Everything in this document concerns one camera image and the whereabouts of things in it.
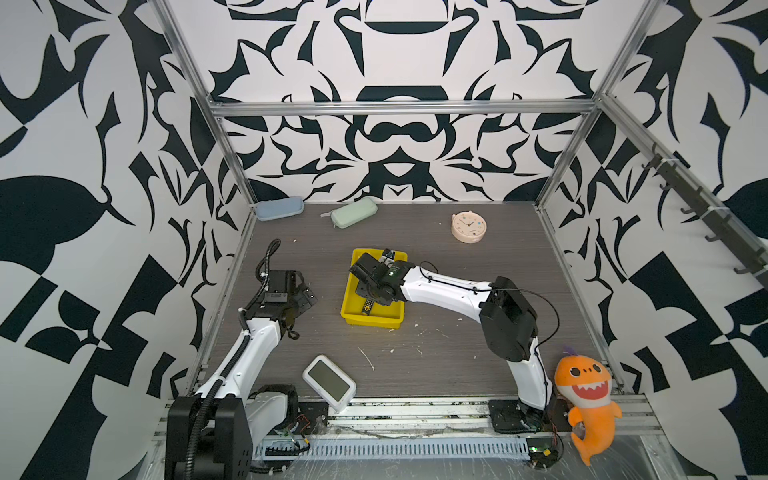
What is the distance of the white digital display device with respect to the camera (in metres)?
0.76

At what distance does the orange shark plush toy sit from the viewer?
702mm

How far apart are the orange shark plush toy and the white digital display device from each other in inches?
21.3

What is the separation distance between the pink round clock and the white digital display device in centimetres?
61

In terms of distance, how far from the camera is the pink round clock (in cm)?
110

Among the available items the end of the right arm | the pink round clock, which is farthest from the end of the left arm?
the pink round clock

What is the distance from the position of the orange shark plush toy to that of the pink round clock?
1.59 feet
